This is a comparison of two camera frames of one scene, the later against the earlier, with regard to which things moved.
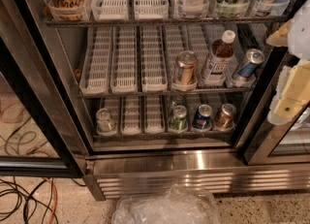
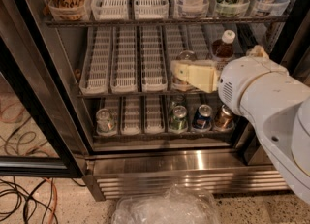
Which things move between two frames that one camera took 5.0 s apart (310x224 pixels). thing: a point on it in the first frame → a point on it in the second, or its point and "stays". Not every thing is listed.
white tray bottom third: [154, 114] stays
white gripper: [300, 35] → [240, 80]
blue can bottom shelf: [202, 118] stays
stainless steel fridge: [164, 82] stays
